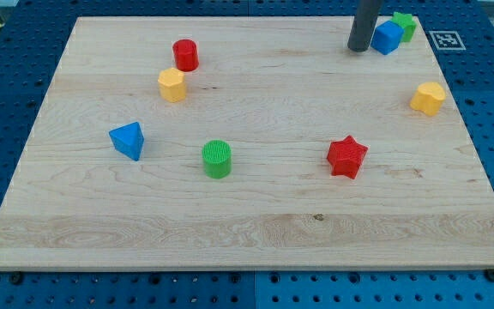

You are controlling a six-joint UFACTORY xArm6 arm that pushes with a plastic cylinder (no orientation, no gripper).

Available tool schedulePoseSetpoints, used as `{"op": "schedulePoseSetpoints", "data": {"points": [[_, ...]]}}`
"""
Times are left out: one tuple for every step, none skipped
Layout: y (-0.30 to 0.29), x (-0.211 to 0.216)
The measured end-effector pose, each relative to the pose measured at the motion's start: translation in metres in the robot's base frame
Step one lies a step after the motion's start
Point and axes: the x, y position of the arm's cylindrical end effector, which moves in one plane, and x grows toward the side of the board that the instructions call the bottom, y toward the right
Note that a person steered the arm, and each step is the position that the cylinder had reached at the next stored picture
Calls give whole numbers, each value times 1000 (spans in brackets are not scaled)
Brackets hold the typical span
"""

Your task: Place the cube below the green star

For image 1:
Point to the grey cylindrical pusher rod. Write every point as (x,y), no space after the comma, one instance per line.
(363,25)

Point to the black bolt front left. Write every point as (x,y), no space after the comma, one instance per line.
(16,278)

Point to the red star block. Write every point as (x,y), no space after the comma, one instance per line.
(346,157)

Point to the blue triangle block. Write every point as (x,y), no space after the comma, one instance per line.
(128,140)

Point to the blue cube block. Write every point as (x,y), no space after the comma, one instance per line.
(387,37)

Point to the green star block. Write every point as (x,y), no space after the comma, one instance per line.
(407,23)

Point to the yellow hexagon block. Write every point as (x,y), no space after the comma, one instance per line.
(172,85)

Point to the green cylinder block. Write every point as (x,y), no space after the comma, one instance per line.
(217,159)

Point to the white fiducial marker tag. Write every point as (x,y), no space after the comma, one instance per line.
(447,40)

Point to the light wooden board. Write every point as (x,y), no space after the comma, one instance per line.
(278,90)

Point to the black bolt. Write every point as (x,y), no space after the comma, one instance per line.
(489,275)
(16,278)

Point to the red cylinder block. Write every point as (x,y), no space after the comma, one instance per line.
(185,55)

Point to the yellow heart block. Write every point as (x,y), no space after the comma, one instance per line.
(428,98)

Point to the black bolt front right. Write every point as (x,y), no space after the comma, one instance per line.
(489,275)

